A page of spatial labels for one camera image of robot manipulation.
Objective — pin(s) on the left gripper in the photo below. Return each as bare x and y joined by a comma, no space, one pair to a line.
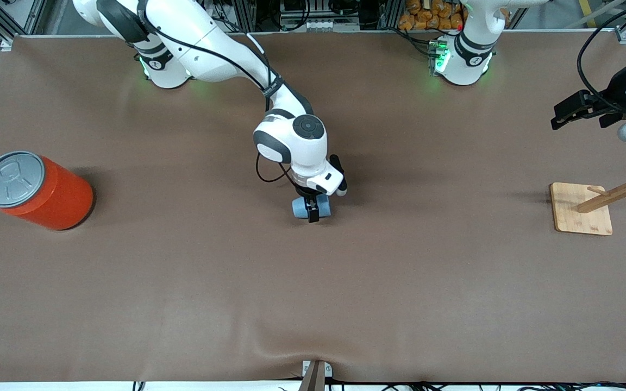
615,90

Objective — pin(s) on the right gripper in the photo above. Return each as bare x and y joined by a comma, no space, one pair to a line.
311,206

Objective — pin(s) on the light blue plastic cup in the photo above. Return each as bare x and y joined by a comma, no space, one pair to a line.
298,207

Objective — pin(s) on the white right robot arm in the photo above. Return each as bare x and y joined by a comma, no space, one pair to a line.
204,43

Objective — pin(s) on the brown table cover sheet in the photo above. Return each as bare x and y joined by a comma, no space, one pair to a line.
313,282

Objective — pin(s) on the wooden mug tree stand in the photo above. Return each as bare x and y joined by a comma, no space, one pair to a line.
579,212

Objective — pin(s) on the orange packaged snacks pile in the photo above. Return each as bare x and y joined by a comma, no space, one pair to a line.
432,16

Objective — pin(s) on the white power strip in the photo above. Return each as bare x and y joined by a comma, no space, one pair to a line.
318,25

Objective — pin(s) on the orange can with grey lid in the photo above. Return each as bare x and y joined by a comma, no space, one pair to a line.
57,198

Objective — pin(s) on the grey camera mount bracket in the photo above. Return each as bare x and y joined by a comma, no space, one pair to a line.
313,380

